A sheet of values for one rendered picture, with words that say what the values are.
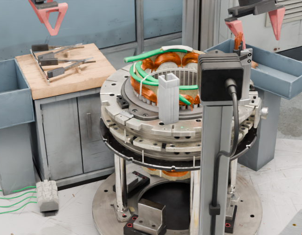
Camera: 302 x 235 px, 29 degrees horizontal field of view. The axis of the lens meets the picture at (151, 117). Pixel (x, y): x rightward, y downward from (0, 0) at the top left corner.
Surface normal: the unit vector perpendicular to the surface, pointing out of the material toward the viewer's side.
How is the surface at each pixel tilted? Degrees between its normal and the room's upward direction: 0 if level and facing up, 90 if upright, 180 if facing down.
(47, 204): 90
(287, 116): 0
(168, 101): 90
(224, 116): 90
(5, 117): 90
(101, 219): 0
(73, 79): 0
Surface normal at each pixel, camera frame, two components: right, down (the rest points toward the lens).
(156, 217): -0.43, 0.47
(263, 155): 0.73, 0.35
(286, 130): -0.01, -0.86
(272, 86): -0.69, 0.38
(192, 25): -0.17, 0.51
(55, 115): 0.38, 0.47
